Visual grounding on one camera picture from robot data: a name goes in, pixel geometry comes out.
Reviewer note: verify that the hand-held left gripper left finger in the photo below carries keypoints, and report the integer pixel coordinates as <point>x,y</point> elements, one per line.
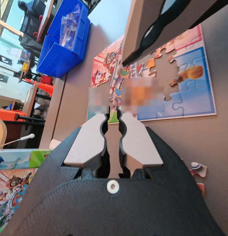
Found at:
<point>84,147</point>

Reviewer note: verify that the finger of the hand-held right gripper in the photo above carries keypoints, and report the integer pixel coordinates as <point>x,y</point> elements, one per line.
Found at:
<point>180,16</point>
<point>137,22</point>

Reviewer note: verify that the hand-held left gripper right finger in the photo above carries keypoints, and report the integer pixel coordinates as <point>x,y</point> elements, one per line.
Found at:
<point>141,147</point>

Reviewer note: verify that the striped purple puzzle piece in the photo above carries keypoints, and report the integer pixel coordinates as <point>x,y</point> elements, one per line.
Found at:
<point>118,83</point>

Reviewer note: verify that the partly assembled cartoon jigsaw puzzle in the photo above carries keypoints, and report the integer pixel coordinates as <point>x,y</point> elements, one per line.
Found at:
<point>191,92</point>

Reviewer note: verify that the white and blue puzzle piece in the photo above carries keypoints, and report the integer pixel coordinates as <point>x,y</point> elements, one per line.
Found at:
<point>198,169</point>

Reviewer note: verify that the clear plastic bag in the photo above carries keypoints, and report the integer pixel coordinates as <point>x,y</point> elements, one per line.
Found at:
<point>69,27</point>

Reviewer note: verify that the orange traffic cone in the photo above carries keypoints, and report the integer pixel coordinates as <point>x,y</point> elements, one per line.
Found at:
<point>45,87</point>

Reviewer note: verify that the cartoon puzzle box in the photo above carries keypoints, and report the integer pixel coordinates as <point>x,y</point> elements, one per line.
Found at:
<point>12,193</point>

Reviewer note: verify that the blue storage bin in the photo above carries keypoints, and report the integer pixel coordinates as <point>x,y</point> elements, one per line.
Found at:
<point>56,59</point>

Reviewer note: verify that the yellow storage bin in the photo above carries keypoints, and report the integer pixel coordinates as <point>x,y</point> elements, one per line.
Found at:
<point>24,66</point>

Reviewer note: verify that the black frame desk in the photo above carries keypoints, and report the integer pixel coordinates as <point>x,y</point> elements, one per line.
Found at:
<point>32,119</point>

